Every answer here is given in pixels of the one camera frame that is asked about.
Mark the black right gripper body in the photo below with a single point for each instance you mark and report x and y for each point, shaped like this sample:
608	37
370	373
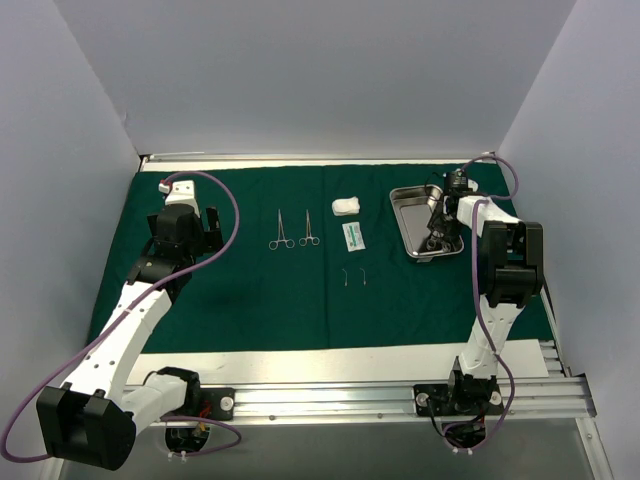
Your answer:
439	223

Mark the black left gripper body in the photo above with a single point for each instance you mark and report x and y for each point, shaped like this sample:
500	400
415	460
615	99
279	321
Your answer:
211	226

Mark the stainless steel instrument tray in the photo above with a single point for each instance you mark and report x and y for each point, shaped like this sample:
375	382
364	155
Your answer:
413	207

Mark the white gauze packet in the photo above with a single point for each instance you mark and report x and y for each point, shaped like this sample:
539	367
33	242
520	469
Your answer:
353	236

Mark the white gauze pad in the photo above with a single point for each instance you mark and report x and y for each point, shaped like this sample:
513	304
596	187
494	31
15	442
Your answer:
346	206

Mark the steel surgical scissors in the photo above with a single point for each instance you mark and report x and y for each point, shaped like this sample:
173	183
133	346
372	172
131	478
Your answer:
282	239

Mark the steel surgical forceps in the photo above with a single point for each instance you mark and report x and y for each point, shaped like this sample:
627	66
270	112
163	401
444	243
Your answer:
308	238

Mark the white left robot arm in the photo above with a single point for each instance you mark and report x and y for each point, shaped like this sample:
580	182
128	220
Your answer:
90	419

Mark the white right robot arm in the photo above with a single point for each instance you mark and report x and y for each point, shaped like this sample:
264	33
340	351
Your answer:
507	272

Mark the aluminium back frame rail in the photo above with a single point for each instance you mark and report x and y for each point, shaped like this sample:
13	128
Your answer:
297	157

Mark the aluminium frame rail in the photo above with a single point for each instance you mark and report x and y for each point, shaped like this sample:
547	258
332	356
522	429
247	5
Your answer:
325	403
297	157

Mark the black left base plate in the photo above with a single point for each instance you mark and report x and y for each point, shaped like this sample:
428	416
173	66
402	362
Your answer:
216	403

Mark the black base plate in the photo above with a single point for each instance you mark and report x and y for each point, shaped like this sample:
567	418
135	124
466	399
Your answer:
442	399
216	403

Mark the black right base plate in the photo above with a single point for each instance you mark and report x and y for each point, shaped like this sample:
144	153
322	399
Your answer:
442	399

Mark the aluminium front frame rail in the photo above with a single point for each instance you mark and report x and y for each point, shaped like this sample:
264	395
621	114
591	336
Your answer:
325	403

